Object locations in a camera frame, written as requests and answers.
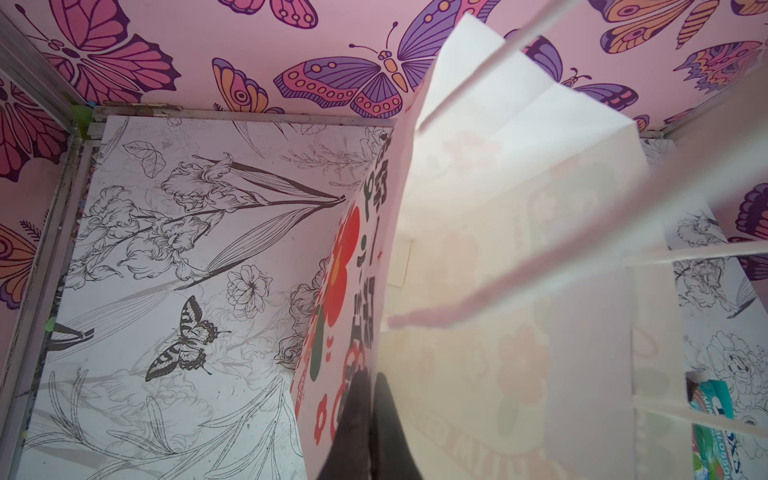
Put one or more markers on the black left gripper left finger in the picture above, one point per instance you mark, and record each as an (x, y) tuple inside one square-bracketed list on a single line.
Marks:
[(348, 458)]

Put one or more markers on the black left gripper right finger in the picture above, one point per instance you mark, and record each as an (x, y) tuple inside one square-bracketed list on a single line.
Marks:
[(390, 456)]

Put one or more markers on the white paper bag with flower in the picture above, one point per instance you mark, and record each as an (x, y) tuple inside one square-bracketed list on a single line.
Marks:
[(511, 275)]

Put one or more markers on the teal snack packet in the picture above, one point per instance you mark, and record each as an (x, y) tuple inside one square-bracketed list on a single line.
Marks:
[(714, 451)]

